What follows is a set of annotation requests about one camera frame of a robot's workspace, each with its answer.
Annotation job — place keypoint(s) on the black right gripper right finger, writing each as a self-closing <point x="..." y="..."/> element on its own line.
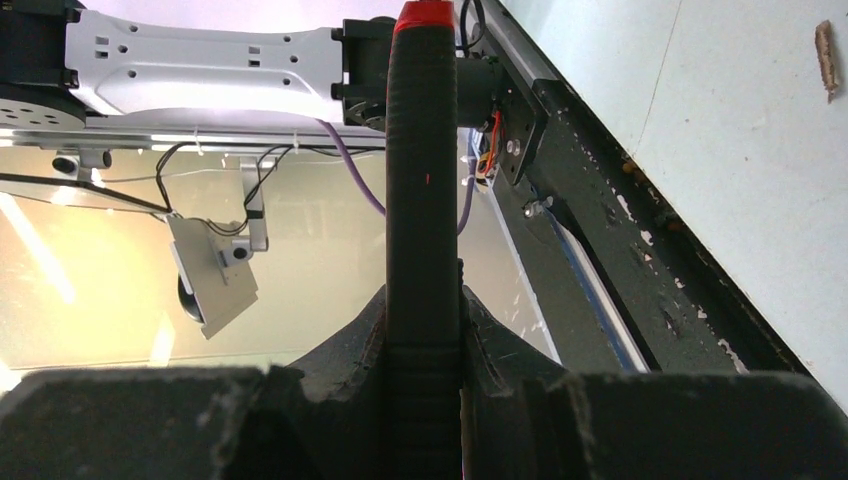
<point x="527" y="417"/>

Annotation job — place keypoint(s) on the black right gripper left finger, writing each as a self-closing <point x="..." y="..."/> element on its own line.
<point x="315" y="418"/>

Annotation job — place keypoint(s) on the red black utility knife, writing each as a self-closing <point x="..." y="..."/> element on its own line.
<point x="421" y="435"/>

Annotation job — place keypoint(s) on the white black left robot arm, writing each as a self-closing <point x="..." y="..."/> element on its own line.
<point x="73" y="77"/>

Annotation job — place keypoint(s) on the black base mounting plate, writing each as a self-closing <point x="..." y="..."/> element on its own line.
<point x="621" y="279"/>

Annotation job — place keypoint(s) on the small cardboard scrap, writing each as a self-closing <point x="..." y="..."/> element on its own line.
<point x="826" y="57"/>

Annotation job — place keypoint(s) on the grey overhead camera mount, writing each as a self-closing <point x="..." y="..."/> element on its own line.
<point x="215" y="281"/>

